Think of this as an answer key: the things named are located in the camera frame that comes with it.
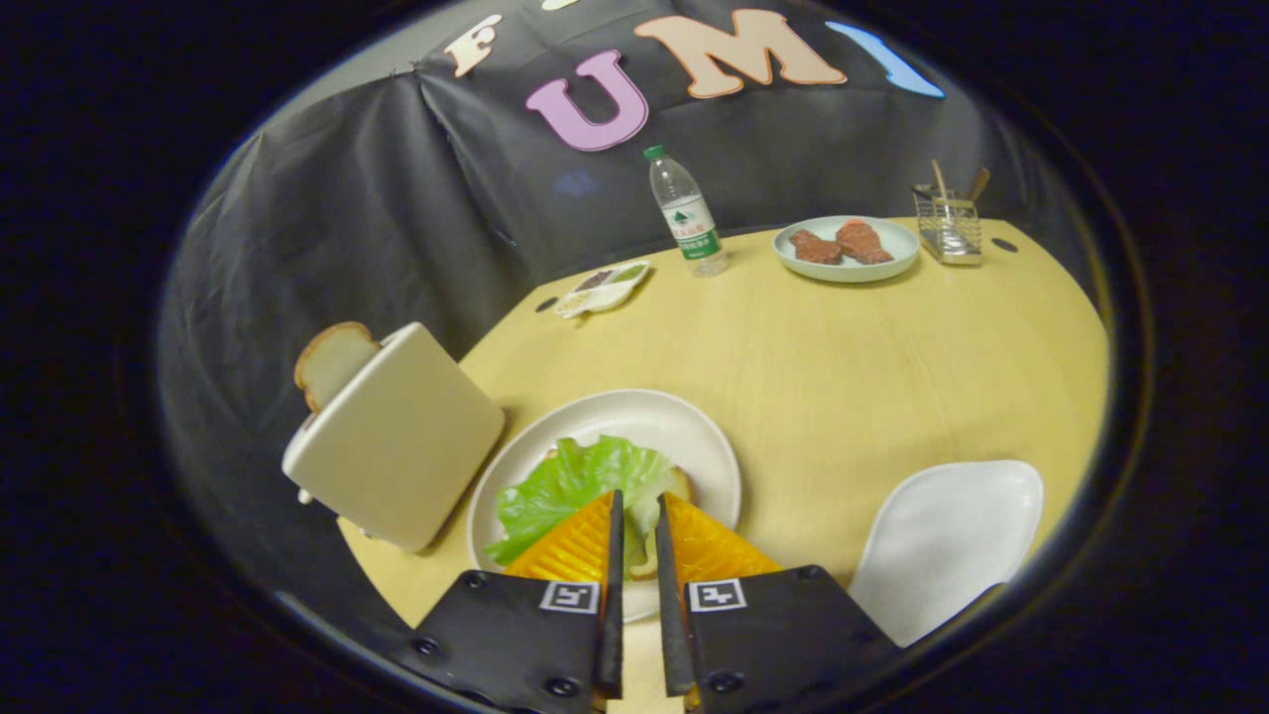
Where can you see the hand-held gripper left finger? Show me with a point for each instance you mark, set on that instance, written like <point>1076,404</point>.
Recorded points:
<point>612,615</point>

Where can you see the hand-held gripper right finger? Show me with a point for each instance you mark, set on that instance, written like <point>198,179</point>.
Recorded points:
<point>672,635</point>

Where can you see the green lettuce leaf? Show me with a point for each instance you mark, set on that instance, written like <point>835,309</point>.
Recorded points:
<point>565,486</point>

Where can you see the toasted bread slice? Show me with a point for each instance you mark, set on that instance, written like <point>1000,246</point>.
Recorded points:
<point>332,362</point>

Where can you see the round white plate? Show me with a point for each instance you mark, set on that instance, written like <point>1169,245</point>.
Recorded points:
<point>644,416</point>

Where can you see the white toaster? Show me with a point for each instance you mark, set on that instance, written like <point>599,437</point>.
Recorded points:
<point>397,436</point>

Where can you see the white rounded square plate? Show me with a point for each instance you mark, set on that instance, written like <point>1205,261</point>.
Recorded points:
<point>942,545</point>

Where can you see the white divided condiment dish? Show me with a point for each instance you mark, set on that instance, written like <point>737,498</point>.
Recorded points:
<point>605,293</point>

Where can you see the clear plastic water bottle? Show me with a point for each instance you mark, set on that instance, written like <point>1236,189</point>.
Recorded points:
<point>689,223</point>

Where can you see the pale green round plate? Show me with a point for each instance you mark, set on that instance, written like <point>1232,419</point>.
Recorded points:
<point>848,272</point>

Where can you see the brown meat patty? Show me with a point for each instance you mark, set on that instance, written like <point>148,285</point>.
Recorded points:
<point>863,243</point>
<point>815,248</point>

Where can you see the black backdrop cloth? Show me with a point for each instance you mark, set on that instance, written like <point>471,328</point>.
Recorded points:
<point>347,218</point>

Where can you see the wooden utensil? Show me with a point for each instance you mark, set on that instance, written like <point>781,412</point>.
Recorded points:
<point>980,183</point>
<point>939,180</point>

